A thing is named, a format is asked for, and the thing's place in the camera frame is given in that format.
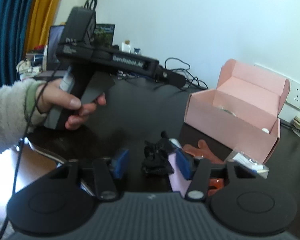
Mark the red massage tool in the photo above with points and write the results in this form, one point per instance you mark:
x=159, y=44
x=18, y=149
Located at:
x=205, y=158

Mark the yellow curtain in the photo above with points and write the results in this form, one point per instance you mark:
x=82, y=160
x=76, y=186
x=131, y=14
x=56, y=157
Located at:
x=41, y=18

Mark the pink cardboard box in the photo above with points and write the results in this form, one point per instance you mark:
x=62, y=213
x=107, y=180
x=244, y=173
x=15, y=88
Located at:
x=247, y=99

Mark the teal curtain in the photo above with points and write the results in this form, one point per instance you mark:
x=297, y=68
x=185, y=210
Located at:
x=14, y=16

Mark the black hair claw clip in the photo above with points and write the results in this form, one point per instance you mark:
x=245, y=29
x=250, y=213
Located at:
x=156, y=157

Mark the left fluffy sleeve forearm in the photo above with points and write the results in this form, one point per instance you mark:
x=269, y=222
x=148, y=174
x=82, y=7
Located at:
x=16, y=104

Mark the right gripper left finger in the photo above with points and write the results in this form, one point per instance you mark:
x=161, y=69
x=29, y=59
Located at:
x=108, y=171

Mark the laptop screen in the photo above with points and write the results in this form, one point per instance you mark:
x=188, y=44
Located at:
x=103, y=36

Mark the white wall socket strip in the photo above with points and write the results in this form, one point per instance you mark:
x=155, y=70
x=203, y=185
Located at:
x=293, y=98

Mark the clear plastic bag kit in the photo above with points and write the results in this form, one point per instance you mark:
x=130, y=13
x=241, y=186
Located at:
x=248, y=162

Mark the person left hand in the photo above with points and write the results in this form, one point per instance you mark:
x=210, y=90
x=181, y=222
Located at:
x=53, y=95

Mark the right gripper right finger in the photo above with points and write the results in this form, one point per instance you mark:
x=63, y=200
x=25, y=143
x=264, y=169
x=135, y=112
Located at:
x=189, y=168

